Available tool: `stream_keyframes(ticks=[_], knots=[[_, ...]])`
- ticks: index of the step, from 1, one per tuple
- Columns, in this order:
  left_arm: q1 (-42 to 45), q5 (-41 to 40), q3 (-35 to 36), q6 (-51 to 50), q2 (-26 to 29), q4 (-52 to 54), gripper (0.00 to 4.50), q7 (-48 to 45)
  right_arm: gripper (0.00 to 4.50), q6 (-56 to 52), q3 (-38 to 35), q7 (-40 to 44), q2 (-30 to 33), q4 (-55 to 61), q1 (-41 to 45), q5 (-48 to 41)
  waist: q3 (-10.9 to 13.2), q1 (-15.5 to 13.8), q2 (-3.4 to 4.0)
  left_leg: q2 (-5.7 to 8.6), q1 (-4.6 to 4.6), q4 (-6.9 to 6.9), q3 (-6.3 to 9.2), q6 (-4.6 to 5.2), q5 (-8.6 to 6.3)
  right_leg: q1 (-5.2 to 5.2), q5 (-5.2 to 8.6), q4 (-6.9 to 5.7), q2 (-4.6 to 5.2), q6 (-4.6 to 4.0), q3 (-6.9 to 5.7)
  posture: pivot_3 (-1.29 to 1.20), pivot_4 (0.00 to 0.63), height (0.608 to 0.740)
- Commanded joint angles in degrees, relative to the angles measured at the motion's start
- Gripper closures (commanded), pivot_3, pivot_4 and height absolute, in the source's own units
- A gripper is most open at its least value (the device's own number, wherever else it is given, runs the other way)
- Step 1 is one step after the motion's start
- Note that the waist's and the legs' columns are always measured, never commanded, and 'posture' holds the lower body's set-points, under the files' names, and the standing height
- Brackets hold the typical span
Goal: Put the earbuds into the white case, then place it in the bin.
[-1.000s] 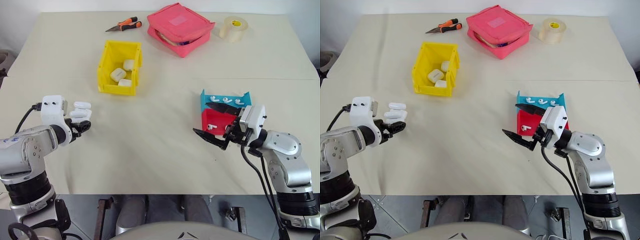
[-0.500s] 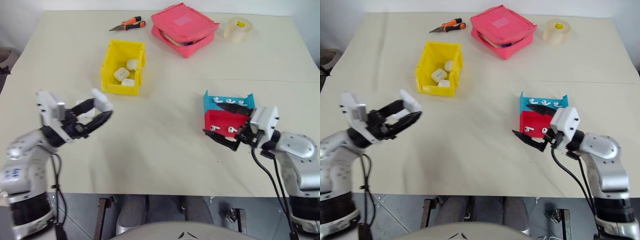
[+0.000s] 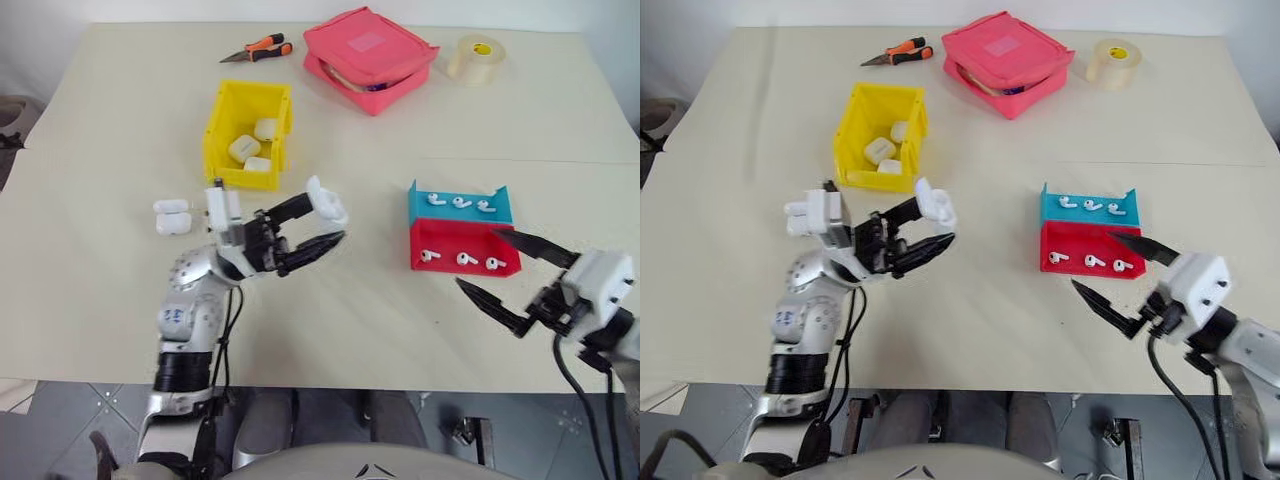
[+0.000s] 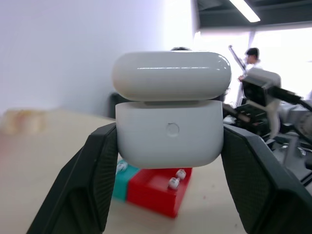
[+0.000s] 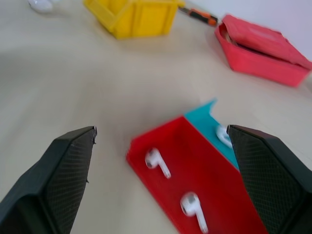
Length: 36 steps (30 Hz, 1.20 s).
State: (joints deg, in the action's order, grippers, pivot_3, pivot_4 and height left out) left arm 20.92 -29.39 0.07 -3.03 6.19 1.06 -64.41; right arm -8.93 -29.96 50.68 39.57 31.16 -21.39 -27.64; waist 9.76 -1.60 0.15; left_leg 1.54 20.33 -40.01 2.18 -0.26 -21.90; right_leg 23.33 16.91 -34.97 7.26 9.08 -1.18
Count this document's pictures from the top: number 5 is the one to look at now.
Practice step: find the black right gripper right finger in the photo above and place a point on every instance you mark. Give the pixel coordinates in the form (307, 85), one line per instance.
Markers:
(270, 180)

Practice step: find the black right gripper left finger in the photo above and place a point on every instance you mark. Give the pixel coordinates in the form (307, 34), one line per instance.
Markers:
(44, 187)

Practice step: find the white earbud case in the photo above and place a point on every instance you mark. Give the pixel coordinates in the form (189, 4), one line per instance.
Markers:
(40, 5)

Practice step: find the yellow plastic bin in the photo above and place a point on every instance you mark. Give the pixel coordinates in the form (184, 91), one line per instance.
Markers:
(136, 17)

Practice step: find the white earbud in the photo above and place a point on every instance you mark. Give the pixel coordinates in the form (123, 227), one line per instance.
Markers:
(193, 209)
(222, 136)
(157, 162)

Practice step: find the red earbud tray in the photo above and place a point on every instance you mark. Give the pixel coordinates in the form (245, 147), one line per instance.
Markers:
(195, 170)

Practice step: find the teal earbud tray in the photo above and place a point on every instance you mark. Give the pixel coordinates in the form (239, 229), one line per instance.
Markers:
(207, 119)

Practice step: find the red zippered pouch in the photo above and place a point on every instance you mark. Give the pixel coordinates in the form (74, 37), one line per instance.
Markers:
(260, 48)

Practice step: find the orange and black screwdriver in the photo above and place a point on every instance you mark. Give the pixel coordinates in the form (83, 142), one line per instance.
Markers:
(200, 15)

